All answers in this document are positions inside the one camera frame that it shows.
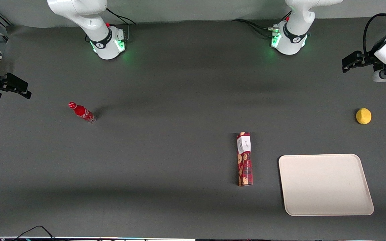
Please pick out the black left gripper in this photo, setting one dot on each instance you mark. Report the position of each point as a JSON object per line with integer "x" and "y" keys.
{"x": 367, "y": 60}

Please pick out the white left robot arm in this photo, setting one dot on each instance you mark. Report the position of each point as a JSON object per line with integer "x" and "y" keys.
{"x": 295, "y": 23}

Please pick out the beige rectangular tray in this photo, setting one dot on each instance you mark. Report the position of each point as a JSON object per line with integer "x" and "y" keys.
{"x": 325, "y": 184}

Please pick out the red cookie box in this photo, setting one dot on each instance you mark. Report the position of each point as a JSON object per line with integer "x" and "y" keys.
{"x": 245, "y": 159}

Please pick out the yellow lemon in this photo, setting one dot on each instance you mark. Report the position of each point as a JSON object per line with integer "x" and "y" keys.
{"x": 363, "y": 116}

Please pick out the red cola bottle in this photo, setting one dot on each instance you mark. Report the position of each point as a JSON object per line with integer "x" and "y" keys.
{"x": 82, "y": 112}

